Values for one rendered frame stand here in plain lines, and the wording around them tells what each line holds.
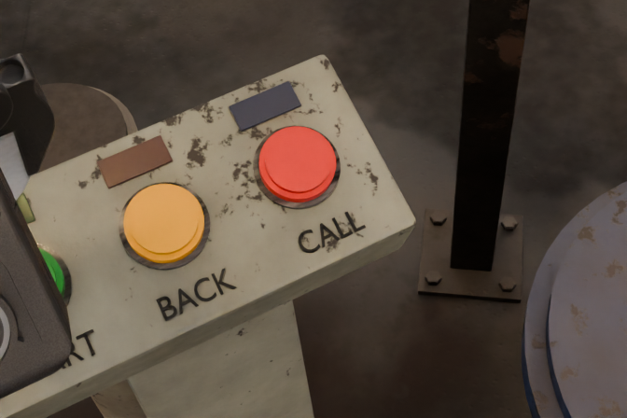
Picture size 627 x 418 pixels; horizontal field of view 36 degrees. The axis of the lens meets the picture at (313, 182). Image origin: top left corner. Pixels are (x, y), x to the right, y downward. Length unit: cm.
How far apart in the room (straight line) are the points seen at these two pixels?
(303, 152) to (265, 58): 91
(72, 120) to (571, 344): 36
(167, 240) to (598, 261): 32
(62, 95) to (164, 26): 80
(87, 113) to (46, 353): 43
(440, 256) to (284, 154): 69
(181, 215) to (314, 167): 7
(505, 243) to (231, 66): 48
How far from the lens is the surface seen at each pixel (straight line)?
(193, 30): 146
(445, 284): 115
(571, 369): 64
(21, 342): 25
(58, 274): 49
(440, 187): 124
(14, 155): 34
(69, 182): 51
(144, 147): 51
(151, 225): 48
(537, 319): 67
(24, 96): 31
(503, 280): 115
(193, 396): 58
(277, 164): 49
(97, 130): 65
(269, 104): 52
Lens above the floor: 100
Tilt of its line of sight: 53 degrees down
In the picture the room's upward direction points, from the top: 7 degrees counter-clockwise
